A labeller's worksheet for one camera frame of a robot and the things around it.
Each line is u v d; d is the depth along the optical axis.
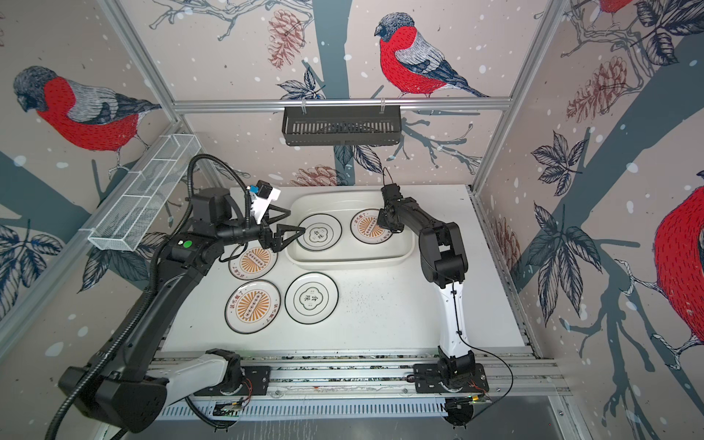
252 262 0.98
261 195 0.58
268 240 0.60
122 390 0.36
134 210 0.74
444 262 0.60
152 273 0.45
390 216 0.91
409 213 0.76
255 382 0.73
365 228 1.07
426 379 0.73
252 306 0.88
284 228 0.61
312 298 0.88
